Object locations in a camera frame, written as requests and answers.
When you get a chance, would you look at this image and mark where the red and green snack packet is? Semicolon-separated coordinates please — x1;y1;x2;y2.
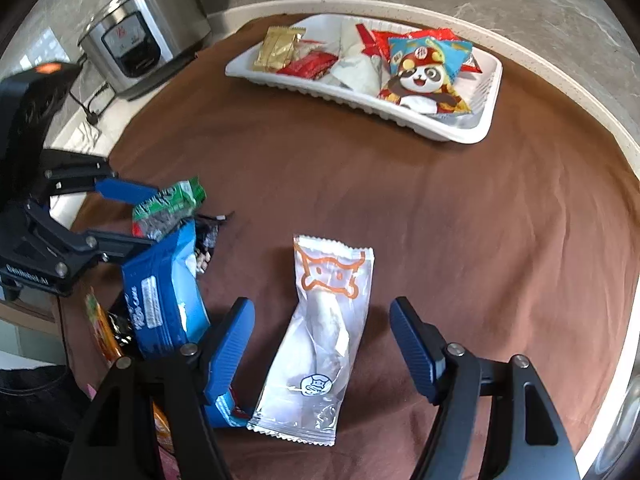
131;176;207;239

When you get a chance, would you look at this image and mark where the gold snack packet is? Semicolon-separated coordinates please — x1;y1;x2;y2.
252;26;306;73

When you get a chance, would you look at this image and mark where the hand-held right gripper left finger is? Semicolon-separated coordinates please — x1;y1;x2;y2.
62;296;257;480

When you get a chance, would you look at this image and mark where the brown cloth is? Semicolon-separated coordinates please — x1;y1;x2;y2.
60;12;640;480

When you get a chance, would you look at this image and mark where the clear packet with orange print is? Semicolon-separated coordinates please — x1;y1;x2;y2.
247;234;376;447

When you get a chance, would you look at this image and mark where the black power cord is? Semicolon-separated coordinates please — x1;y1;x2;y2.
70;57;118;126

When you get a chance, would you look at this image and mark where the white ribbed plastic tray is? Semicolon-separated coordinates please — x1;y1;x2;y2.
225;14;503;143

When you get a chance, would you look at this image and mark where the blue panda snack packet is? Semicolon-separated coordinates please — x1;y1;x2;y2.
377;36;474;116

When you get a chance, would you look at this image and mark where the white folded cloth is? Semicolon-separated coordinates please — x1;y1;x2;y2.
70;122;103;148

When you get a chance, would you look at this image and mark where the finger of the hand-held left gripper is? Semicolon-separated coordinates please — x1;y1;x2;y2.
42;152;157;204
27;200;156;273

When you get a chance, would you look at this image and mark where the black snack packet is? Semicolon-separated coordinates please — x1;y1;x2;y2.
192;212;236;276

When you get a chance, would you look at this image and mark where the person's dark clothing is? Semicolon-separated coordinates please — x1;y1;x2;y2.
0;365;91;480

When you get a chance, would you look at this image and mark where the orange snack packet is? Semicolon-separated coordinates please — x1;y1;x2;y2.
84;292;173;456

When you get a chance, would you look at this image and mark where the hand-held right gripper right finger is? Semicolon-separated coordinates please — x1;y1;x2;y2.
389;296;583;480

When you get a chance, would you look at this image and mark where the blue cookie packet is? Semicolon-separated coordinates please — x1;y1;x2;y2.
121;219;253;428

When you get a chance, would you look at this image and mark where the small strawberry candy packet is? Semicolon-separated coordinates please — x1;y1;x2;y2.
276;40;337;81

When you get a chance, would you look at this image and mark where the white and red long packet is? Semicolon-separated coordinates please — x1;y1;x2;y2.
320;17;393;98

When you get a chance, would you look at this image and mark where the red foil snack packet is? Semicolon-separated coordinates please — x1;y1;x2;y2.
370;27;483;73

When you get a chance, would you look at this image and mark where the steel rice cooker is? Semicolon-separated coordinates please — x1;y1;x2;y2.
77;0;216;102

